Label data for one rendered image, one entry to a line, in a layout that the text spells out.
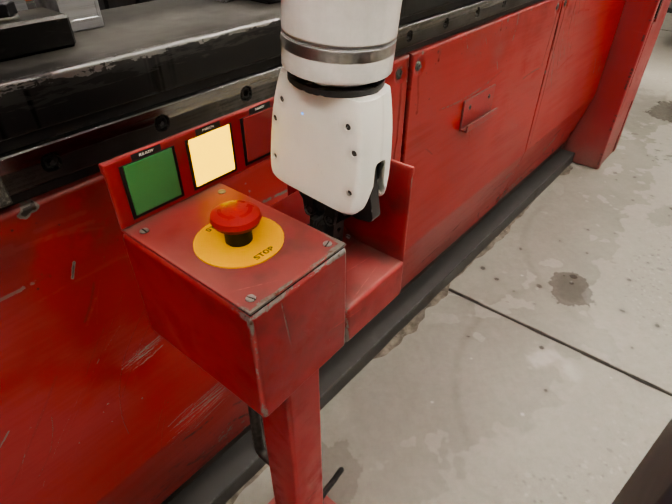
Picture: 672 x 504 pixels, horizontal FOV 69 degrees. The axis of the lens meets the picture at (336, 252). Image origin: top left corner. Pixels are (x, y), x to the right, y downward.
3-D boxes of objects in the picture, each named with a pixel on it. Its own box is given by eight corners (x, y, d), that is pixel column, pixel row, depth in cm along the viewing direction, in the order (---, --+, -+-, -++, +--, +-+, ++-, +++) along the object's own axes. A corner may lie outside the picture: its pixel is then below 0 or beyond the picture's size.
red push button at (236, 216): (237, 268, 38) (231, 229, 35) (204, 248, 40) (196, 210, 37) (275, 244, 40) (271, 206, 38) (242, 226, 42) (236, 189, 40)
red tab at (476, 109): (466, 133, 111) (471, 103, 107) (458, 130, 112) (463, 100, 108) (496, 113, 120) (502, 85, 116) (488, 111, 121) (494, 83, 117)
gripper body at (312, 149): (253, 52, 37) (258, 180, 44) (361, 94, 32) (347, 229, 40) (318, 33, 42) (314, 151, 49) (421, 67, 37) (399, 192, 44)
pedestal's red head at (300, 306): (265, 421, 40) (239, 243, 29) (150, 329, 48) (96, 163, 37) (401, 293, 52) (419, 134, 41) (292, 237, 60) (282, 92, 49)
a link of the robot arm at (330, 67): (251, 25, 35) (253, 67, 37) (348, 59, 31) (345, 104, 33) (327, 6, 40) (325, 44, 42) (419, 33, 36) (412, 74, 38)
